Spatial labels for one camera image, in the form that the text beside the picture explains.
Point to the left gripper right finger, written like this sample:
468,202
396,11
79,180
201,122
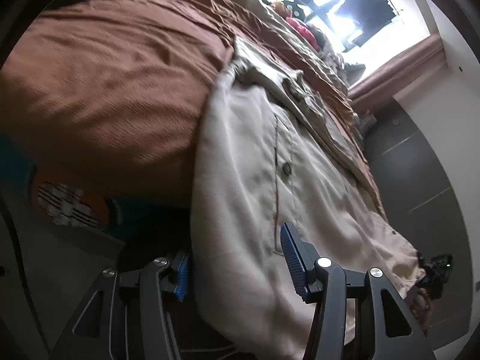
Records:
357,315

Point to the right pink curtain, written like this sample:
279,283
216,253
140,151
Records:
396,74

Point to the person right hand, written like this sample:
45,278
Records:
420,305

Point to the beige jacket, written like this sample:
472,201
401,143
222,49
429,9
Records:
271,152

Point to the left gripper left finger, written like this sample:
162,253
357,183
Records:
126,315

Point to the brown bed sheet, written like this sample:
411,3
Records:
115,91

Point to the dark hanging clothes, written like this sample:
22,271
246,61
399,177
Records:
353,22

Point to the clothes pile on sill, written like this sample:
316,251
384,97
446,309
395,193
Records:
348,73

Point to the stuffed toy on sill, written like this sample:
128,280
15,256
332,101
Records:
288,9

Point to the beige duvet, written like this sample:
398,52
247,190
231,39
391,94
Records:
293,37

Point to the pink cloth on sill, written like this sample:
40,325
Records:
303,30

